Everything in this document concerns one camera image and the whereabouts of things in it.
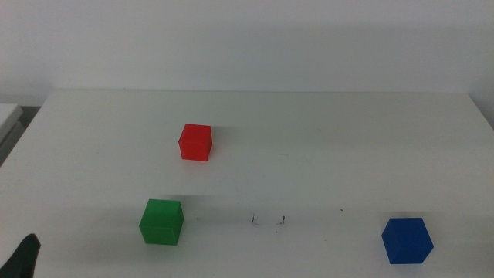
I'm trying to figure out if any green cube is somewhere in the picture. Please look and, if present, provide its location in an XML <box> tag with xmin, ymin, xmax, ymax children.
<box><xmin>138</xmin><ymin>198</ymin><xmax>185</xmax><ymax>246</ymax></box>

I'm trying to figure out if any blue cube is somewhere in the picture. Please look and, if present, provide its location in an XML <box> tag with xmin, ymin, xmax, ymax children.
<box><xmin>381</xmin><ymin>217</ymin><xmax>435</xmax><ymax>266</ymax></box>

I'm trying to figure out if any white side furniture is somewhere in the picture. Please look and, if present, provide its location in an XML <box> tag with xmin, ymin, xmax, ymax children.
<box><xmin>0</xmin><ymin>103</ymin><xmax>25</xmax><ymax>165</ymax></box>

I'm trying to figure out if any red cube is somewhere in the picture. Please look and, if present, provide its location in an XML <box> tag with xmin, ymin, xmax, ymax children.
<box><xmin>178</xmin><ymin>123</ymin><xmax>214</xmax><ymax>162</ymax></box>

